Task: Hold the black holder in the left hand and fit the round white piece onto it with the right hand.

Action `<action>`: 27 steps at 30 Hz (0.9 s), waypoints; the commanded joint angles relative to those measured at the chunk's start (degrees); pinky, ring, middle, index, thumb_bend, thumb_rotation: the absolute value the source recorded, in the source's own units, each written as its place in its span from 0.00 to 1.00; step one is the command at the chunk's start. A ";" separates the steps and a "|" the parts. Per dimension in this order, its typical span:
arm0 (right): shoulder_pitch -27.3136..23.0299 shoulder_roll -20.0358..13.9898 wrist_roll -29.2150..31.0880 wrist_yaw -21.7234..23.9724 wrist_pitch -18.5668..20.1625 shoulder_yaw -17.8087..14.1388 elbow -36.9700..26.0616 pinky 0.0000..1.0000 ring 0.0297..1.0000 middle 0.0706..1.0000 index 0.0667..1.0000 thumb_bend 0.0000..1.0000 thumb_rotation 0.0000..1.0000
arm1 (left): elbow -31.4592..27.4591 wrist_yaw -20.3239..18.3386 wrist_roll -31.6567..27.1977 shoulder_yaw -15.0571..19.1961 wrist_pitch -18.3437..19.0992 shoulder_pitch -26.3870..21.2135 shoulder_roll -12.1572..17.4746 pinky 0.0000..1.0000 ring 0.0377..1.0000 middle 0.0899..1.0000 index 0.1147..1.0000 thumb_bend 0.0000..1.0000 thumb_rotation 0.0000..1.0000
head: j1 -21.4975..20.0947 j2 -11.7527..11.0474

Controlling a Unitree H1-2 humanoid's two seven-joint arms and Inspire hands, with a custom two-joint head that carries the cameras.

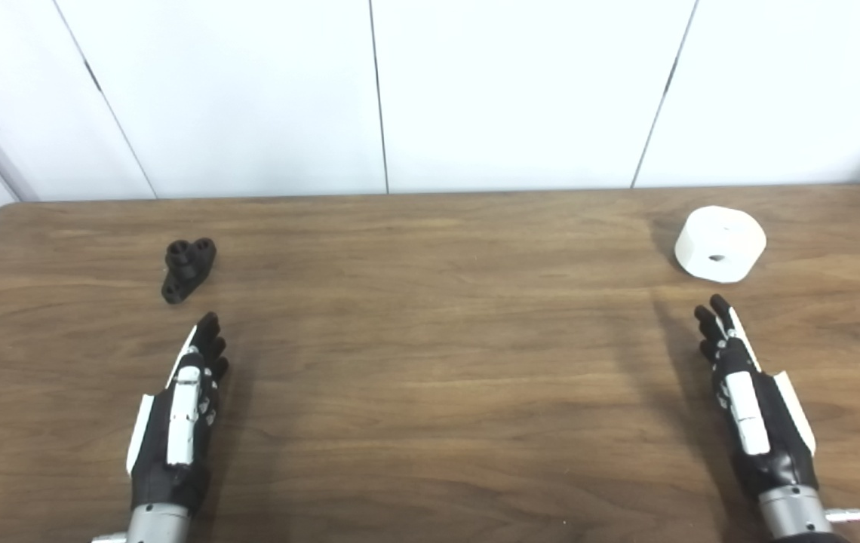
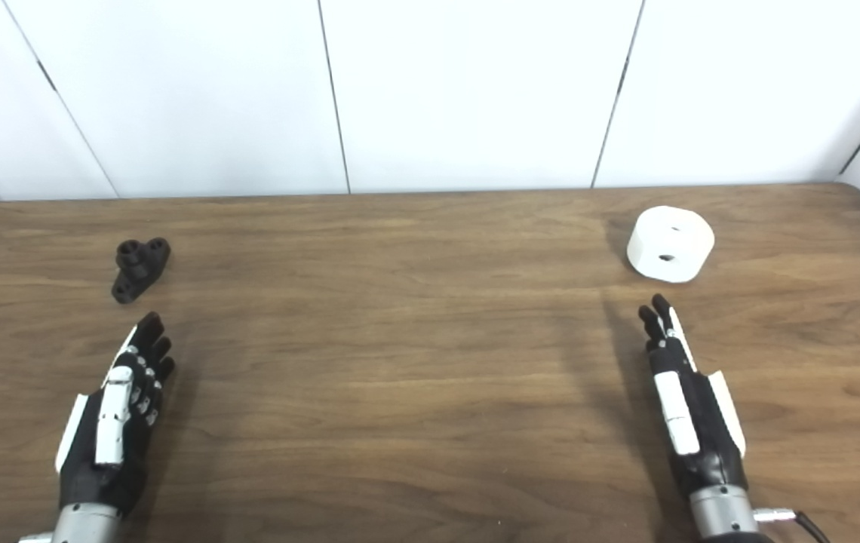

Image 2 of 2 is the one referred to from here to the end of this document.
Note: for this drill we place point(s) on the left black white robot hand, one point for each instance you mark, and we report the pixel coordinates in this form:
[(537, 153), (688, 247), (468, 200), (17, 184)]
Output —
[(90, 467)]

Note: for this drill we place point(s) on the black plastic holder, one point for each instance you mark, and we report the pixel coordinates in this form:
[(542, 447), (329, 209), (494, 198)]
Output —
[(140, 268)]

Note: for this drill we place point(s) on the round white plastic piece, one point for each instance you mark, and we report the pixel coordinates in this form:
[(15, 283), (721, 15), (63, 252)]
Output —
[(668, 237)]

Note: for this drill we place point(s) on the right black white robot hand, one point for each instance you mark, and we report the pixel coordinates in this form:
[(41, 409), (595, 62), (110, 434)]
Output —
[(705, 445)]

